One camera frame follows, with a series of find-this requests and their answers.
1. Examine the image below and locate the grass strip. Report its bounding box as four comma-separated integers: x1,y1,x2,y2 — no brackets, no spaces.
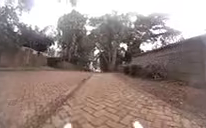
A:
0,64,59,72

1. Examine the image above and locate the dirt verge with stones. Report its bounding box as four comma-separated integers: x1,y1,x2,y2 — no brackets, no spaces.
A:
114,72,206,128

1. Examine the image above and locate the tall leafy tree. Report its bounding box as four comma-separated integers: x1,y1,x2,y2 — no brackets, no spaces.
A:
55,9,92,69

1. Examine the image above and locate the brown wall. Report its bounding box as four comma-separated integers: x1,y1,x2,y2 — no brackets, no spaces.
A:
0,46,49,68

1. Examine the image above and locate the forked-trunk tree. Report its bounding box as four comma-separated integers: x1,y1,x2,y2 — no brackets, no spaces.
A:
87,11,182,73

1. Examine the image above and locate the red brick road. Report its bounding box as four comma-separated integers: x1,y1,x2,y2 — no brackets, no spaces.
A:
0,69,94,128

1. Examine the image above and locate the bush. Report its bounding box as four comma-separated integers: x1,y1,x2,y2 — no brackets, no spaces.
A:
122,63,169,81

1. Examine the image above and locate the grey stone wall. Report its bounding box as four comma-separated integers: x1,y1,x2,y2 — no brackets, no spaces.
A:
129,31,206,86

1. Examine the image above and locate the dark gutter strip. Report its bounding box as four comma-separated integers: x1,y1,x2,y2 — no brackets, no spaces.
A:
24,73,95,128

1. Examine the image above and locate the red brick path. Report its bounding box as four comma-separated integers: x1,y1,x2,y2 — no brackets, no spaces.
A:
40,72,205,128

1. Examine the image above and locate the robot's own part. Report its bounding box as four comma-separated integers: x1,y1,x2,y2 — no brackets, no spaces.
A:
132,120,144,128
63,122,73,128

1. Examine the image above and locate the row of trees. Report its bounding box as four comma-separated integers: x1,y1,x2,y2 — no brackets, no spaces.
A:
0,0,55,54

